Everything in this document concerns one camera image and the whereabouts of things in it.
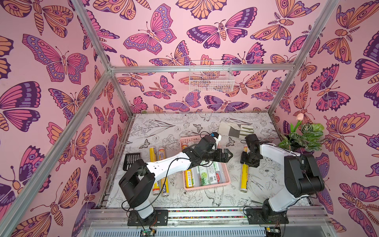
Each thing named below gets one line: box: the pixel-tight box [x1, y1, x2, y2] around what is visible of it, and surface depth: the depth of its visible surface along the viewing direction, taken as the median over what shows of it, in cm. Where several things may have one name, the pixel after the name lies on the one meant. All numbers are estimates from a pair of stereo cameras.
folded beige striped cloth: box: [217, 120, 255, 139], surface depth 112 cm
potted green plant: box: [278, 113, 325, 153], surface depth 77 cm
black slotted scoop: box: [122, 153, 141, 171], surface depth 96 cm
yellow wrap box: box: [240, 144, 249, 194], surface depth 86 cm
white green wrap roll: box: [206, 160, 219, 185], surface depth 86 cm
